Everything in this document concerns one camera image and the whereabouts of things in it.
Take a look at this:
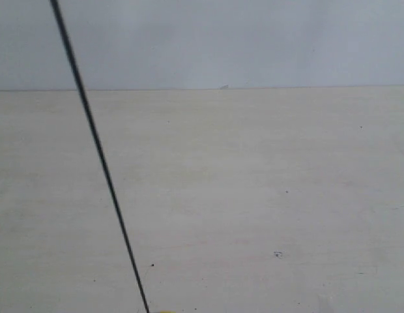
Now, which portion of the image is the black hanging string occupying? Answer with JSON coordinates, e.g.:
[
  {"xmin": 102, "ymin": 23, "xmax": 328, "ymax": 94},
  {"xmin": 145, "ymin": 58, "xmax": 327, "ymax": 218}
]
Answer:
[{"xmin": 49, "ymin": 0, "xmax": 151, "ymax": 313}]

